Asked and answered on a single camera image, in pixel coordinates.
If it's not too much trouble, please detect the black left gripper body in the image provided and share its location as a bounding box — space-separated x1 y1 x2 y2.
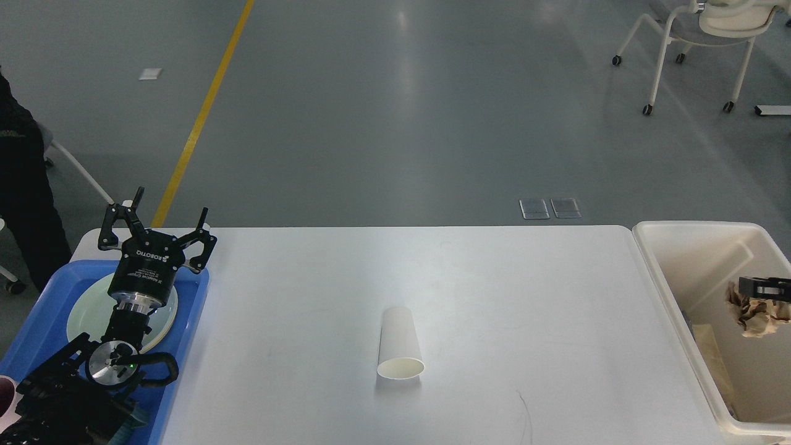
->
108 230 185 308

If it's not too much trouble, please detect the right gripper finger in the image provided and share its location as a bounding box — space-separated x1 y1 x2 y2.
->
739 276 790 302

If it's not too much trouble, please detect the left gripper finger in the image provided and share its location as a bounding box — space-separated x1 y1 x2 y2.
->
176 207 218 274
98 187 152 252

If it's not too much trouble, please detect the brown paper ball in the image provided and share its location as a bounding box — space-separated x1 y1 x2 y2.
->
725 281 790 338

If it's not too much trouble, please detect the light green plate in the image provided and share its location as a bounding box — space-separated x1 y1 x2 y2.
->
67 273 179 353

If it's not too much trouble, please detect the brown paper bag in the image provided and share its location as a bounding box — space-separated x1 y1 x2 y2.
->
692 324 739 420

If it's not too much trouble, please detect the teal mug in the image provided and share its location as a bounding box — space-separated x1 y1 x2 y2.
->
121 403 150 434

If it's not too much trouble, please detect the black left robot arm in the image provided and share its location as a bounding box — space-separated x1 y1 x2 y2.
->
2 188 217 444

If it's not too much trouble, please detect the person in black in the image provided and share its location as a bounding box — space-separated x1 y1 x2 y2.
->
1 76 72 291

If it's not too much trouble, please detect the white plastic bin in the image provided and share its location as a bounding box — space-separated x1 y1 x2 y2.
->
633 221 790 444

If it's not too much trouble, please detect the white bar on floor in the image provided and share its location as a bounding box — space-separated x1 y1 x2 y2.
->
754 104 791 117

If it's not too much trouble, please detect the pink cup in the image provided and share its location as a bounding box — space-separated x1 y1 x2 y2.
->
1 375 22 433

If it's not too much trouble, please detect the white paper cup lying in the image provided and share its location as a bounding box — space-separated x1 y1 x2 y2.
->
376 307 426 380

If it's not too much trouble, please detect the white chair on wheels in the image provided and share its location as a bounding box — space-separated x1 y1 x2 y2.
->
611 1 789 116

